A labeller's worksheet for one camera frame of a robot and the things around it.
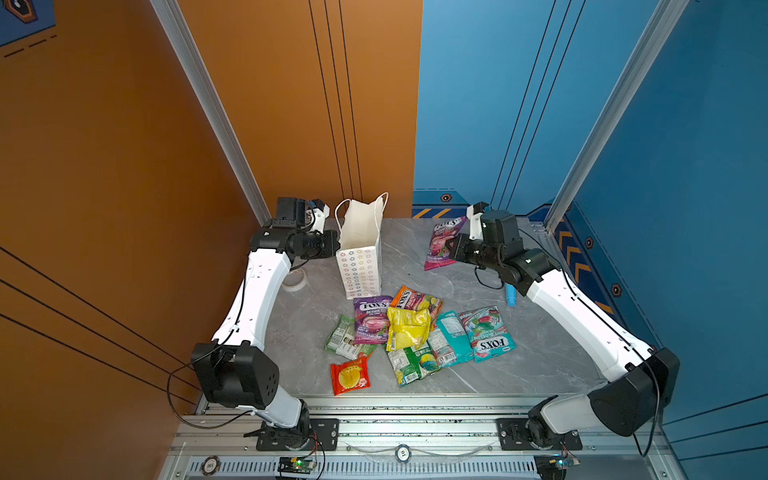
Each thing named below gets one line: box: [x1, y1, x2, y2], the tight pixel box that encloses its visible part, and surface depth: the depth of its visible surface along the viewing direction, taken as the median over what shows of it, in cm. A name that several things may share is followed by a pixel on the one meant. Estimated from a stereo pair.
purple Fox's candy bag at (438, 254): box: [424, 216, 467, 271], surface depth 81 cm
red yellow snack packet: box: [330, 354, 371, 396], surface depth 84 cm
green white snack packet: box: [325, 315, 361, 361], surface depth 90 cm
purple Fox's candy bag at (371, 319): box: [353, 295, 394, 345], surface depth 91 cm
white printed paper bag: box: [335, 192, 389, 299], surface depth 87 cm
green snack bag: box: [387, 342, 441, 387], surface depth 84 cm
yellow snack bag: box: [386, 307, 431, 351], surface depth 87 cm
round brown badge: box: [202, 455, 221, 477], surface depth 71 cm
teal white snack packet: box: [428, 310, 475, 368], surface depth 88 cm
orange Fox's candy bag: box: [390, 285, 444, 331], surface depth 96 cm
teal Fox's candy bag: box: [458, 305, 517, 364], surface depth 91 cm
